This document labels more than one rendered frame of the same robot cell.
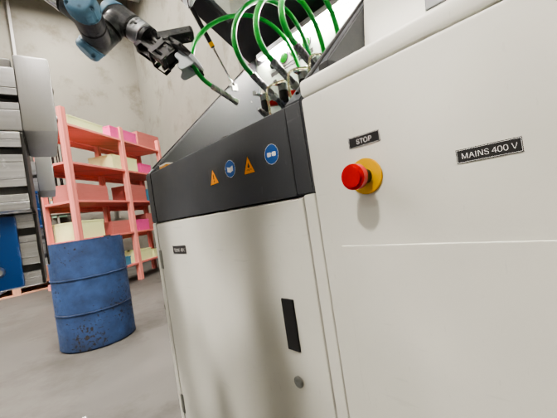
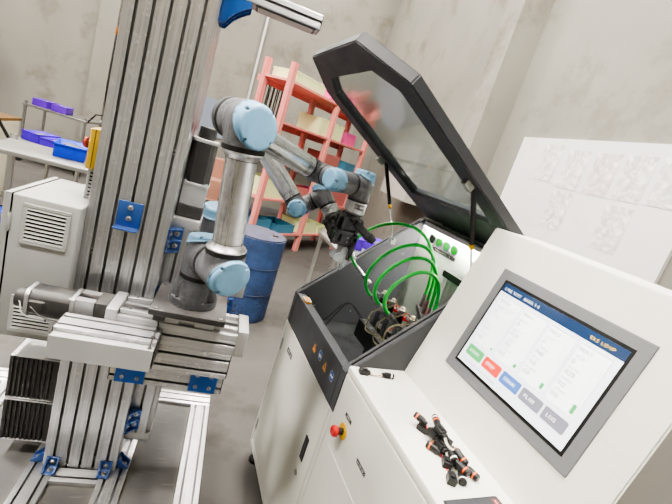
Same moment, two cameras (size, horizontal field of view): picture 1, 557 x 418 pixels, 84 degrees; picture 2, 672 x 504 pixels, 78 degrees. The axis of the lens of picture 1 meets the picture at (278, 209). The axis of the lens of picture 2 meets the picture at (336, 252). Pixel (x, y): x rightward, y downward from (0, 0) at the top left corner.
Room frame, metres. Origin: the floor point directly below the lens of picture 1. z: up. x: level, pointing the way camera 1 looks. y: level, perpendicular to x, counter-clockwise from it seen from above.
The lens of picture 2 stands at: (-0.73, -0.34, 1.62)
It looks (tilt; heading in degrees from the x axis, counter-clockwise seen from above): 13 degrees down; 20
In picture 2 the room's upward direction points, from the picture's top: 18 degrees clockwise
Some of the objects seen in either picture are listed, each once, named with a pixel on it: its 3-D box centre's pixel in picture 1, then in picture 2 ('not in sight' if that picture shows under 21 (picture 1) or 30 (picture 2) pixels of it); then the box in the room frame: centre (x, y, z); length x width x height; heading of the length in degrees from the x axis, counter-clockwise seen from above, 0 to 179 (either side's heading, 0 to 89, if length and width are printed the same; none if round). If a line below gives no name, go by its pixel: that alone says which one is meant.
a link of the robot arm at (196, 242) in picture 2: not in sight; (205, 253); (0.31, 0.44, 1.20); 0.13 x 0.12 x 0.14; 64
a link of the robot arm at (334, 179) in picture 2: not in sight; (337, 180); (0.57, 0.19, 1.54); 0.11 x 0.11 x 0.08; 64
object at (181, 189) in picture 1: (210, 181); (315, 341); (0.79, 0.16, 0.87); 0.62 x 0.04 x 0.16; 44
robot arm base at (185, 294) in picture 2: not in sight; (195, 286); (0.31, 0.45, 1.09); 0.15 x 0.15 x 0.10
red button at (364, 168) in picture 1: (358, 177); (337, 430); (0.43, -0.12, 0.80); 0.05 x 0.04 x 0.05; 44
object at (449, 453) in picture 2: not in sight; (444, 443); (0.32, -0.41, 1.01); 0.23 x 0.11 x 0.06; 44
